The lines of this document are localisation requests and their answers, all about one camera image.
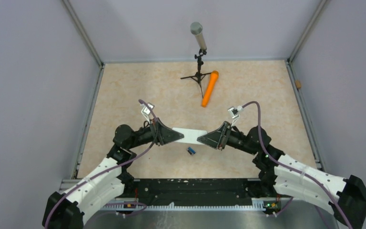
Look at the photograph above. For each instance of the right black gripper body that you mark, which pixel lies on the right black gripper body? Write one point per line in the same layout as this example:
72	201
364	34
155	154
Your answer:
227	133

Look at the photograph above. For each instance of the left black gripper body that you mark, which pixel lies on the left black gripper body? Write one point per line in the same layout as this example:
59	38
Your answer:
153	128

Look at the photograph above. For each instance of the white remote control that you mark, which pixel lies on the white remote control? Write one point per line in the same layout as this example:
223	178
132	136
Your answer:
190	135

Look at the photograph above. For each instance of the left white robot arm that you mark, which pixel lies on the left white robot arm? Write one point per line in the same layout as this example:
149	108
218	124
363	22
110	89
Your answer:
73	208

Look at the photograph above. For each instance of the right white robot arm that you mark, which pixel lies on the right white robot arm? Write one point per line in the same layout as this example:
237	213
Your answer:
344	198

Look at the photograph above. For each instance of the orange microphone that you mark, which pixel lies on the orange microphone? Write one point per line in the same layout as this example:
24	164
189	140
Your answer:
213	79

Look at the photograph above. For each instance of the black tripod mic stand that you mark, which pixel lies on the black tripod mic stand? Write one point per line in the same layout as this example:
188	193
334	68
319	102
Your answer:
199	76

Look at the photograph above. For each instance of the grey microphone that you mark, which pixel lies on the grey microphone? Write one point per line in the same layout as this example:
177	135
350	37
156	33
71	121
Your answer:
196	29

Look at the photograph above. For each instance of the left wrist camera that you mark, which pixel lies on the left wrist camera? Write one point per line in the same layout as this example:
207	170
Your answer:
146	110

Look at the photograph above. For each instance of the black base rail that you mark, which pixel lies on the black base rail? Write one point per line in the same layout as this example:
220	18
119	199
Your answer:
201	192

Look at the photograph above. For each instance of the white cable duct strip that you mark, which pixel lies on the white cable duct strip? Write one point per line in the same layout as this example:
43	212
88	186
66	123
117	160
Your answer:
257	205

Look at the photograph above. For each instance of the small tan wall knob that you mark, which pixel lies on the small tan wall knob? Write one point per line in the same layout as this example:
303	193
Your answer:
298	84

